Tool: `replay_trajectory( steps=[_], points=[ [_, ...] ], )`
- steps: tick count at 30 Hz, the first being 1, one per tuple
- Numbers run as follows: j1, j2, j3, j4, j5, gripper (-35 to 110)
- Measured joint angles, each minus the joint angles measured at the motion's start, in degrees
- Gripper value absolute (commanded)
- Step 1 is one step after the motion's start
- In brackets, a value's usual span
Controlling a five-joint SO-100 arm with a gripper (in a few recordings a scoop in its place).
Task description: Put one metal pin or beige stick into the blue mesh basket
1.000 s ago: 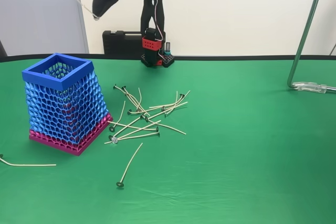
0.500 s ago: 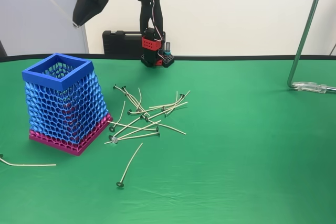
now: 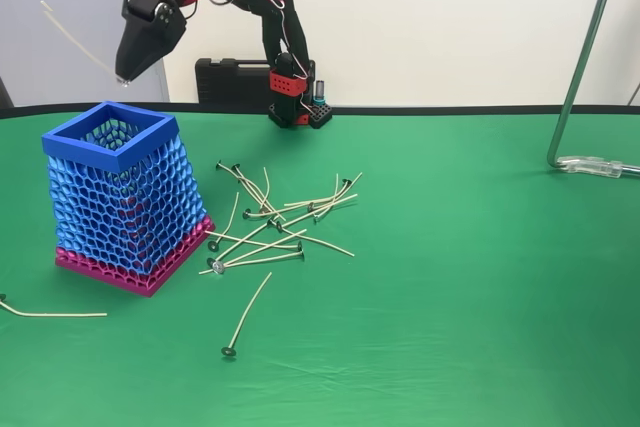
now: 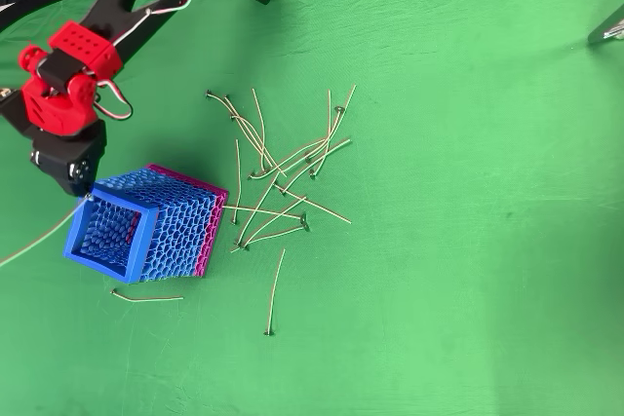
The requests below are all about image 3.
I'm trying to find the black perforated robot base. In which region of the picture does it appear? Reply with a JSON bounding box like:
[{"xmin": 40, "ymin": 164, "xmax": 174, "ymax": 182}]
[{"xmin": 268, "ymin": 99, "xmax": 334, "ymax": 132}]

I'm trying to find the chrome stand pole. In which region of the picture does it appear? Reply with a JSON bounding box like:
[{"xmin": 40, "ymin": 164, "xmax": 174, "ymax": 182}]
[{"xmin": 546, "ymin": 0, "xmax": 640, "ymax": 173}]

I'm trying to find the clear plastic clamp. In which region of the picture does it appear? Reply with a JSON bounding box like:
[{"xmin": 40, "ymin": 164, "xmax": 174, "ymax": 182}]
[{"xmin": 556, "ymin": 155, "xmax": 626, "ymax": 180}]

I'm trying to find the green cloth with black edge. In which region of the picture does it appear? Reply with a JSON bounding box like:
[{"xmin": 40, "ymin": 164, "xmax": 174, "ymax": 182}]
[{"xmin": 0, "ymin": 102, "xmax": 640, "ymax": 427}]

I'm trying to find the black plastic tool case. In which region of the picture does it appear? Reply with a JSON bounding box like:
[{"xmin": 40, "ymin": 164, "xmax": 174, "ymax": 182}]
[{"xmin": 194, "ymin": 57, "xmax": 274, "ymax": 109}]

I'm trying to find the blue and magenta lattice basket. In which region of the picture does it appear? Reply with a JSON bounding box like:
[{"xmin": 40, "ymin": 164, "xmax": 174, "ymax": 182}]
[{"xmin": 41, "ymin": 100, "xmax": 217, "ymax": 298}]

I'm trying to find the candle wick with silver base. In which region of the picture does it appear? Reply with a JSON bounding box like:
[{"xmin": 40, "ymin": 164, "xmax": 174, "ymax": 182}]
[{"xmin": 212, "ymin": 228, "xmax": 309, "ymax": 274}]

